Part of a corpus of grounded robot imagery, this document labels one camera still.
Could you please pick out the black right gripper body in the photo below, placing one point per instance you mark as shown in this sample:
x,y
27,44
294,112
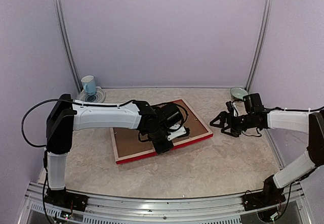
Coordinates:
x,y
243,124

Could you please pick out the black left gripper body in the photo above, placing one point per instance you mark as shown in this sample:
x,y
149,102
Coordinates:
x,y
156,137

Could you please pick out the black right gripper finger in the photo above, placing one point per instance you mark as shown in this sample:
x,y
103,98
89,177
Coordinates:
x,y
230,132
222,120

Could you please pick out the brown backing board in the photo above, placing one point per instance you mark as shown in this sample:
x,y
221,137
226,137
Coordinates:
x,y
126,143

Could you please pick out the red wooden picture frame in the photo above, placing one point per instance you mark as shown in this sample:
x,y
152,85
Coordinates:
x,y
136,158

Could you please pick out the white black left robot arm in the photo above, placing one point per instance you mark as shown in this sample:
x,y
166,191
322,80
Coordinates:
x,y
69,115

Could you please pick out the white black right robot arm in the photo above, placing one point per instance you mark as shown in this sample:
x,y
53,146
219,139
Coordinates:
x,y
308,122

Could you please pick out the pale green ceramic bowl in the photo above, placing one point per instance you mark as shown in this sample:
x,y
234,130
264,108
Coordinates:
x,y
238,93

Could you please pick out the white blue swirl plate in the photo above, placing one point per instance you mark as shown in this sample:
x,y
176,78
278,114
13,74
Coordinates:
x,y
98,97

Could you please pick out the light blue mug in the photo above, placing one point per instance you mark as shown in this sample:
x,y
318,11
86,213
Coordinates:
x,y
89,85

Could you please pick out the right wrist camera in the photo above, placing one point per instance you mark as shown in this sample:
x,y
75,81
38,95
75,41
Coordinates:
x,y
232,109

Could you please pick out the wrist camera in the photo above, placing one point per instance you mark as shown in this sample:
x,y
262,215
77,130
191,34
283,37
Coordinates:
x,y
177,131
232,109

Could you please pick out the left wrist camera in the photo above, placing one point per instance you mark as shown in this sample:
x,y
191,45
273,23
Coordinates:
x,y
177,131

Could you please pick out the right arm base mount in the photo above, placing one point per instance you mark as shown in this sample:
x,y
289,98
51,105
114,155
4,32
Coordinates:
x,y
270,195

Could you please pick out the front aluminium rail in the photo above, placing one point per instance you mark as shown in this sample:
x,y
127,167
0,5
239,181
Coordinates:
x,y
113,209

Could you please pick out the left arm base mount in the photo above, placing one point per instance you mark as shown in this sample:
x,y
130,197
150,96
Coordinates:
x,y
66,199

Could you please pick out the right aluminium corner post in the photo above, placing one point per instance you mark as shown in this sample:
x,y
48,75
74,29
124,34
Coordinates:
x,y
259,44

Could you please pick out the aluminium corner post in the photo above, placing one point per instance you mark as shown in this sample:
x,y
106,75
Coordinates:
x,y
259,44
66,45

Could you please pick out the left aluminium corner post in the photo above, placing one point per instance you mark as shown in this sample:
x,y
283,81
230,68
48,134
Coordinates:
x,y
66,45

